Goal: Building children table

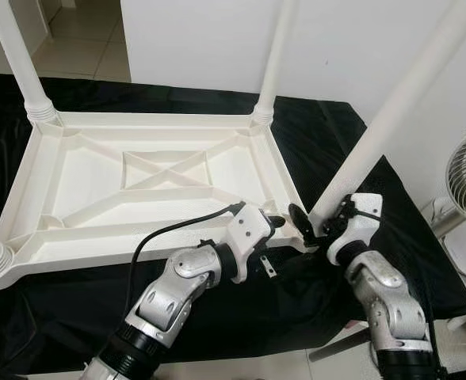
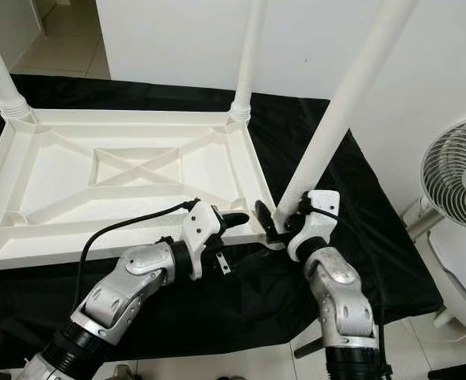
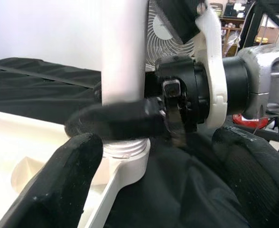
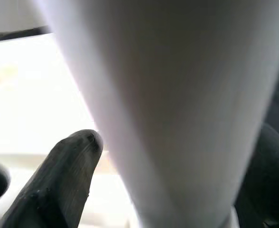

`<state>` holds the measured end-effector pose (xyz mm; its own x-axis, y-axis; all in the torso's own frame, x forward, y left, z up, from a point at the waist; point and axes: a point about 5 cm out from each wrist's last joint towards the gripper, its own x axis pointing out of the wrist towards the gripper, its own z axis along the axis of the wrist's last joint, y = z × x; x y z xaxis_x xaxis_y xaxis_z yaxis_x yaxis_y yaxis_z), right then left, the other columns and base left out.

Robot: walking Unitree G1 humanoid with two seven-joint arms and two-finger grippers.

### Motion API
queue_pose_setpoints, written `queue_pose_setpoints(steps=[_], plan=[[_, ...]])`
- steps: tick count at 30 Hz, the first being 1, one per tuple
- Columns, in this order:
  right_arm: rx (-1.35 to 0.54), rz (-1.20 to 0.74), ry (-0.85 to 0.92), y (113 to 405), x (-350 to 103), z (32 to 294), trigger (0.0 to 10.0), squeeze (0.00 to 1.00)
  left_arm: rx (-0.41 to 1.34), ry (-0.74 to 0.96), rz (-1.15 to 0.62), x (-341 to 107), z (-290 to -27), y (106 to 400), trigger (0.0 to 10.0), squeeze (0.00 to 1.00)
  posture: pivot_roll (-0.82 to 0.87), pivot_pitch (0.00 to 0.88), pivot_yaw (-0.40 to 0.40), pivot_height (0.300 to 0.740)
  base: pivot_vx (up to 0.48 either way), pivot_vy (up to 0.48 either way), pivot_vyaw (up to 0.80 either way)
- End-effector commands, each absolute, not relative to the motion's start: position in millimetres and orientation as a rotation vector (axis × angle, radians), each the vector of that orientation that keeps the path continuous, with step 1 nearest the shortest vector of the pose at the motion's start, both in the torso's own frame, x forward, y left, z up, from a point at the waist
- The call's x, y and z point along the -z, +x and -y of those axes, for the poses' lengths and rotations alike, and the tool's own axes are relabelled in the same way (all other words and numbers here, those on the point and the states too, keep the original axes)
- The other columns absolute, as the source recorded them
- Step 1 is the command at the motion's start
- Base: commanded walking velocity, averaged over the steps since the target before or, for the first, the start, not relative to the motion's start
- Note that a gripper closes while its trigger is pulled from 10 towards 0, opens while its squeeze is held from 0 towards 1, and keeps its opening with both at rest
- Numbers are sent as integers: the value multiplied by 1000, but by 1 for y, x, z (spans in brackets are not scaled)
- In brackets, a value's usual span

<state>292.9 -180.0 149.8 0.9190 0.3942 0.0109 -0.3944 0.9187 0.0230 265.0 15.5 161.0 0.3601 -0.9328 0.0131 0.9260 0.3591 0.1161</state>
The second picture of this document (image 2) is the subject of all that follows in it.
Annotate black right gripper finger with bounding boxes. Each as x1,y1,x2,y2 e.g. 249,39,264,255
256,200,283,244

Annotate white plastic children table top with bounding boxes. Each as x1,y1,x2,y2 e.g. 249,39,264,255
0,107,281,274

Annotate dark grey metal table leg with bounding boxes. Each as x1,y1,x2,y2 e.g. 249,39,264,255
292,336,329,359

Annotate black floor stand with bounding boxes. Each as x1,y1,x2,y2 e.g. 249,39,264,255
427,360,466,380

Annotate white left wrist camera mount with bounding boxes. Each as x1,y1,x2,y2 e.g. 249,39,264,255
180,202,224,279

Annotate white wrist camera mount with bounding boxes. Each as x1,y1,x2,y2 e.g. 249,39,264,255
287,190,341,262
180,202,224,279

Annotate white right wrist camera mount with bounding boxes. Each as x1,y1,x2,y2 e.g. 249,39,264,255
287,190,341,262

